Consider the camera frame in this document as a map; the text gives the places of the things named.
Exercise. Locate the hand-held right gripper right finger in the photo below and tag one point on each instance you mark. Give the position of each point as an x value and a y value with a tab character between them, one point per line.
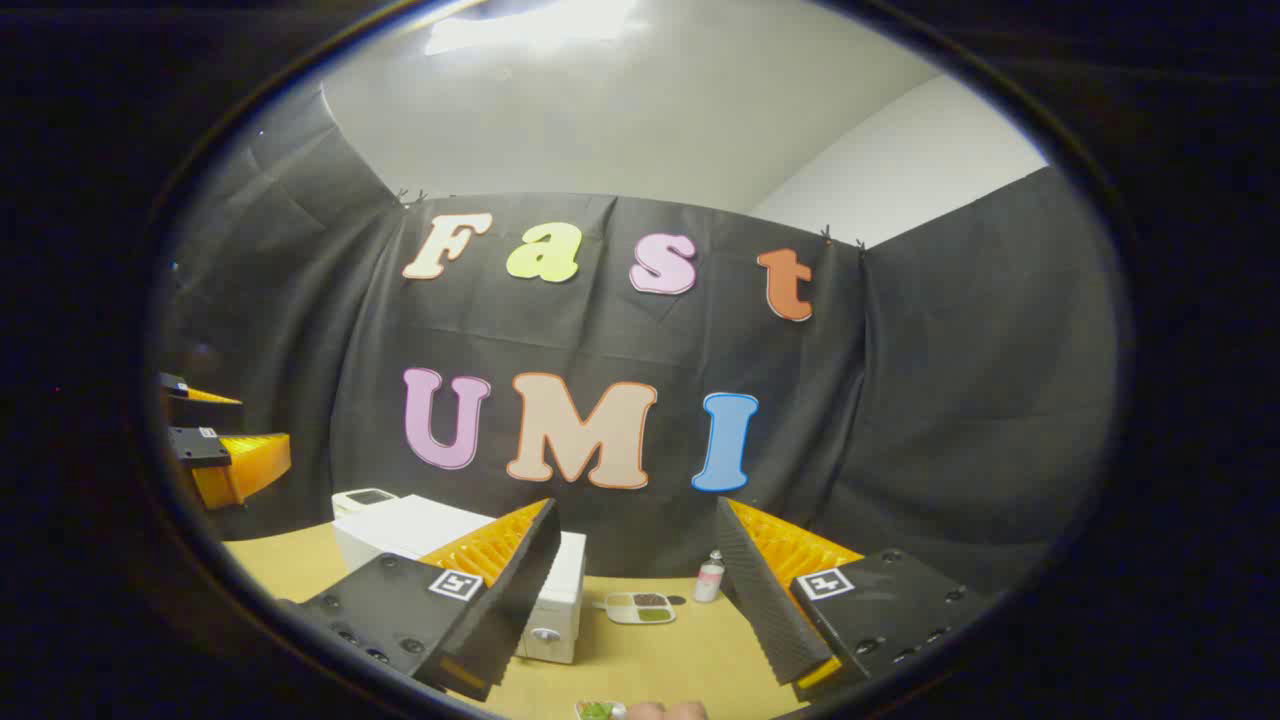
760	590

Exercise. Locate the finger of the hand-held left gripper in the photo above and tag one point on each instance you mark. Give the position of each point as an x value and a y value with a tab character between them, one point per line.
245	465
205	412

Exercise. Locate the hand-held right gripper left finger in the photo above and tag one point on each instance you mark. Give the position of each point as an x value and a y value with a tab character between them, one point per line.
520	600

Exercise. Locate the lettuce sandwich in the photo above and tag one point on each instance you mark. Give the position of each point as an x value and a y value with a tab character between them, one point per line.
597	711

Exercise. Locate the white microwave oven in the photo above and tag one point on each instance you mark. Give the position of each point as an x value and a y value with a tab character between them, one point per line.
400	530

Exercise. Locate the small pink bottle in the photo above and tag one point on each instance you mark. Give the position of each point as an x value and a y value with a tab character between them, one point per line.
708	580

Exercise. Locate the white divided sauce dish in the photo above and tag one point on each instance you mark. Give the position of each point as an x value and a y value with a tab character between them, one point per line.
625	608

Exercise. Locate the white slotted sandwich holder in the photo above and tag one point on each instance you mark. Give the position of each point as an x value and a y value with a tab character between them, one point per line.
620	711

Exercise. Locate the black backdrop cloth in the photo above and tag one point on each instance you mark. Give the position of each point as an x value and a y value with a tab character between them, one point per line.
900	400

